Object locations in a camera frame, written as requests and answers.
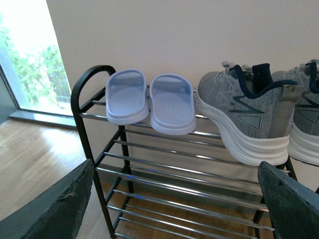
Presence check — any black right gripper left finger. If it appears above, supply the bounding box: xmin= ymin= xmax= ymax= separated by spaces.
xmin=0 ymin=159 xmax=94 ymax=239

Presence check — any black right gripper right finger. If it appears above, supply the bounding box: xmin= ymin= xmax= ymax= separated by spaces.
xmin=258 ymin=161 xmax=319 ymax=239

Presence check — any grey knit sneaker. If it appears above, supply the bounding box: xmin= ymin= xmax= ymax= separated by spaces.
xmin=272 ymin=59 xmax=319 ymax=165
xmin=194 ymin=61 xmax=303 ymax=166

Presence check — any light blue slipper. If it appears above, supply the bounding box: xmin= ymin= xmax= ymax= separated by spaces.
xmin=150 ymin=74 xmax=196 ymax=135
xmin=105 ymin=69 xmax=149 ymax=125

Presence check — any black metal shoe rack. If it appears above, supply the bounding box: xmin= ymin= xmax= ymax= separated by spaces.
xmin=71 ymin=65 xmax=296 ymax=239

